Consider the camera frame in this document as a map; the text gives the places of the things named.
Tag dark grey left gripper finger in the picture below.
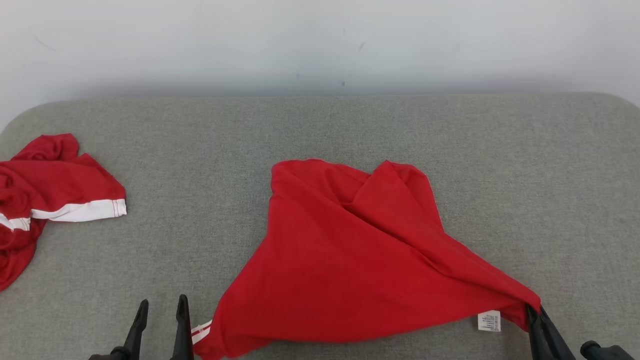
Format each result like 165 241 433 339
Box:
171 294 195 360
122 299 150 360

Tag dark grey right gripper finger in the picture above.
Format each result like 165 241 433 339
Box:
526 304 554 360
539 305 577 360

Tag red shorts with white stripe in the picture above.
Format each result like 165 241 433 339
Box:
0 133 128 292

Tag red shirt with white tag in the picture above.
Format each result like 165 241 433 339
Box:
191 159 542 360

